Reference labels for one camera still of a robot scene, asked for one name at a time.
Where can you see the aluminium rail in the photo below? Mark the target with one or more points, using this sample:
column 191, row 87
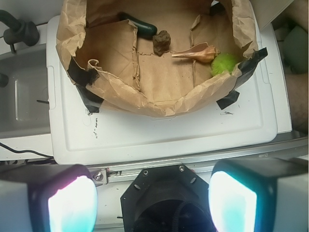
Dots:
column 285, row 145

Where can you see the green cushion object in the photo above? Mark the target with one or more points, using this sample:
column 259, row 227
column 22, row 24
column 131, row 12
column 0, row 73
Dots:
column 296, row 50

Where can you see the crumpled brown paper liner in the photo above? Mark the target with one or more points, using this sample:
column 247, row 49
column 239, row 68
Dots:
column 131, row 77

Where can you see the dark green cucumber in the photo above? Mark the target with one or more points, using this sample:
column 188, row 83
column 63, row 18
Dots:
column 145, row 30

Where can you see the brown rough rock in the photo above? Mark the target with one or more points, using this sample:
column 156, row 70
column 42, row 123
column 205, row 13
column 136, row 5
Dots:
column 161, row 42

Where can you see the black octagonal mount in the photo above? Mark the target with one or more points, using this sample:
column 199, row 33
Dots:
column 167, row 199

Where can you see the black tape left strip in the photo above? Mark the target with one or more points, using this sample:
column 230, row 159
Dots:
column 82, row 78

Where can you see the clear plastic tray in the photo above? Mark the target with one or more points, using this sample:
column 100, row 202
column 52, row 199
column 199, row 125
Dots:
column 24, row 106

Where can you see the white plastic bin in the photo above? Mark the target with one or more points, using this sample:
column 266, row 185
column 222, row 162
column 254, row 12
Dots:
column 257, row 117

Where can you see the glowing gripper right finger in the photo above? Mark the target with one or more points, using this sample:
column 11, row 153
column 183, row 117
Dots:
column 260, row 195

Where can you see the orange conch seashell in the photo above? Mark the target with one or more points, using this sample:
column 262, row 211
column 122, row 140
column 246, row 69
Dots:
column 202, row 52

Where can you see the black tape right strip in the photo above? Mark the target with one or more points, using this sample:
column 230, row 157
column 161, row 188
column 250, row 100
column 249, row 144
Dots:
column 247, row 69

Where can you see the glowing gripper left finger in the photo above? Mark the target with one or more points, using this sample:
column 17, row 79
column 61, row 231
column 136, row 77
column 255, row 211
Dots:
column 47, row 198

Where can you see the fuzzy green ball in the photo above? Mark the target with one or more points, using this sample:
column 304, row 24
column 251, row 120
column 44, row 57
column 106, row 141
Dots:
column 223, row 62

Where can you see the black tape strip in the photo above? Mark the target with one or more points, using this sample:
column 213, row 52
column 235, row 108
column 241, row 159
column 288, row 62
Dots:
column 247, row 69
column 82, row 78

